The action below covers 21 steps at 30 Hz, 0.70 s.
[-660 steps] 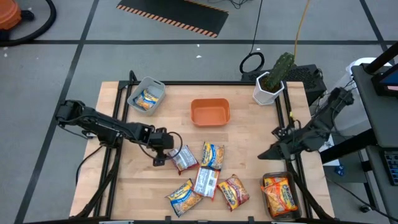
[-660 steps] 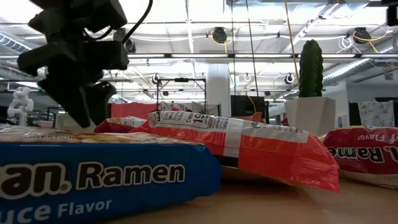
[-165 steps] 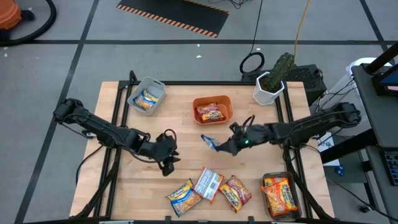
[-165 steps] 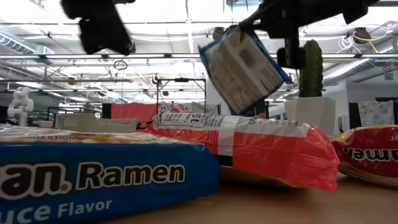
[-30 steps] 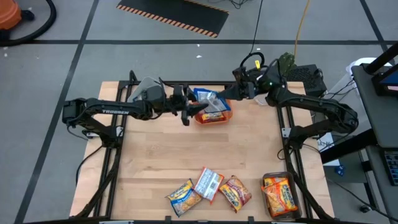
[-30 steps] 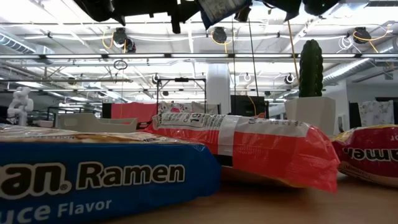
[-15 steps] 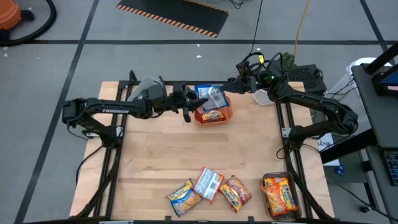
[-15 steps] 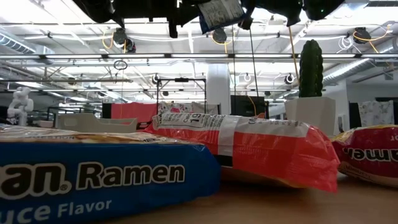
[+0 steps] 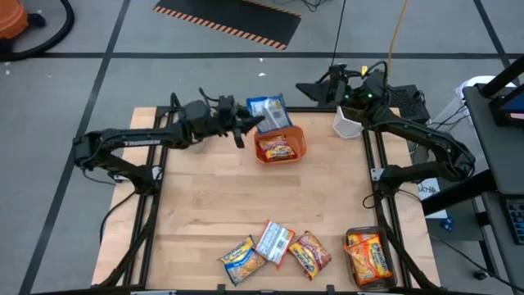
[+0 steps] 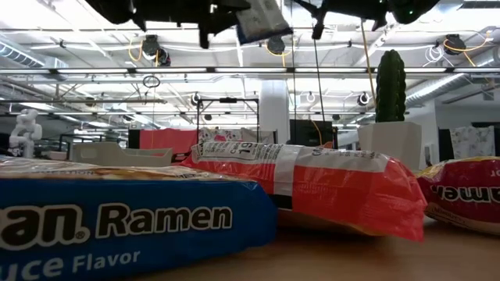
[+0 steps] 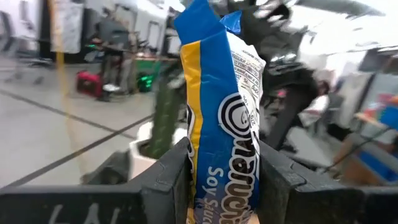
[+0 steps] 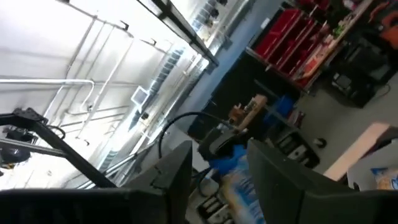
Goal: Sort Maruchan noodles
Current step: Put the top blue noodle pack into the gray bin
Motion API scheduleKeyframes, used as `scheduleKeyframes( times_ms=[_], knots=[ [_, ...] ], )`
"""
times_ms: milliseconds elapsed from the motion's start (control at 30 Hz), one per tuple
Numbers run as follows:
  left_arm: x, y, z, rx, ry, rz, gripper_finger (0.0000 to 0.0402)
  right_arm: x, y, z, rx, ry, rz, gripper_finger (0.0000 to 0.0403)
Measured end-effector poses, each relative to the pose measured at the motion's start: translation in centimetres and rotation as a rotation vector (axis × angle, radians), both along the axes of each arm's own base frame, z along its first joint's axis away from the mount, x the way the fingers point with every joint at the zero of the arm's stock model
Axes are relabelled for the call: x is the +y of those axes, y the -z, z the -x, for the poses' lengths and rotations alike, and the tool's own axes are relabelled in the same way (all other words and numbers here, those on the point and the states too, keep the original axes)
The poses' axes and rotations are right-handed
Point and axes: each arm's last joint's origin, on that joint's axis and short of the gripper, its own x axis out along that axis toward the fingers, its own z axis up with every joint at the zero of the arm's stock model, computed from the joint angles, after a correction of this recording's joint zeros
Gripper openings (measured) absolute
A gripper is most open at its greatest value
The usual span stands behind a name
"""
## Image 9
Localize white bucket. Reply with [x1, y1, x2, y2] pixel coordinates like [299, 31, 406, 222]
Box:
[454, 74, 517, 102]

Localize black laptop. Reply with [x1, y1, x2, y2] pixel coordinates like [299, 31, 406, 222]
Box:
[488, 93, 524, 129]

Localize black hanging cable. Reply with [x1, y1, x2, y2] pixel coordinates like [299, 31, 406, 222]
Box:
[328, 0, 349, 69]

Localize red Maruchan ramen pack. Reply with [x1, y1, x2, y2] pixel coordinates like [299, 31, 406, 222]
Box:
[257, 134, 298, 162]
[287, 229, 333, 282]

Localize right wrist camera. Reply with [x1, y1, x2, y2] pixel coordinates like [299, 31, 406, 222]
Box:
[327, 63, 350, 83]

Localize black mesh box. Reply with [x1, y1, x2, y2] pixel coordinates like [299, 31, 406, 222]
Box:
[386, 83, 431, 125]

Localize black mat orange stripes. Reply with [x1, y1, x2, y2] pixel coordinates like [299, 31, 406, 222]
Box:
[152, 0, 303, 52]

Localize orange plastic basket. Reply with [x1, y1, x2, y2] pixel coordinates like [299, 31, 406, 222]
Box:
[252, 125, 308, 165]

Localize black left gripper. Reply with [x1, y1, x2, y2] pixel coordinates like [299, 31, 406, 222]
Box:
[210, 95, 265, 137]

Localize black keyboard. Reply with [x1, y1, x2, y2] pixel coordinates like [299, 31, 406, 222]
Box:
[504, 197, 524, 247]

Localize black floor cable tangle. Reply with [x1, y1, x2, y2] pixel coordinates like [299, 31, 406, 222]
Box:
[300, 0, 327, 13]

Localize blue Maruchan ramen pack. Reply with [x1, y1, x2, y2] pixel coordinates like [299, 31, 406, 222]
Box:
[217, 234, 269, 288]
[246, 93, 294, 135]

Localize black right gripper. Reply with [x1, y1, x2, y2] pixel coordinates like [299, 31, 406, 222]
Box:
[295, 79, 354, 107]

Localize white paper sheet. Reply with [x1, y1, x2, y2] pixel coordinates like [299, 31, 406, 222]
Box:
[416, 177, 449, 220]

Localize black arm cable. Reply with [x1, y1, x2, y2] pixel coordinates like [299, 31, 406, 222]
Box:
[98, 189, 138, 247]

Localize orange Maruchan ramen pack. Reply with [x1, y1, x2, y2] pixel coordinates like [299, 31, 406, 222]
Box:
[254, 220, 297, 270]
[346, 231, 380, 247]
[343, 235, 393, 288]

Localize dark grey desk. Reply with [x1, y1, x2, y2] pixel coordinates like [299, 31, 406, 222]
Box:
[420, 55, 524, 295]

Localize brown plastic bin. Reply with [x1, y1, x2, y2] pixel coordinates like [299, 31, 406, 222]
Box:
[344, 225, 400, 292]

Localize yellow hanging cable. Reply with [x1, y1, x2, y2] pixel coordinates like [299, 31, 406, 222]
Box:
[385, 0, 411, 79]

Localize white planter pot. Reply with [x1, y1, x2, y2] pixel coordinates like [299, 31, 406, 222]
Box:
[332, 105, 365, 141]

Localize orange shop vacuum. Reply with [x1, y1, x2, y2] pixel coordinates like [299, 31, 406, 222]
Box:
[0, 0, 30, 41]

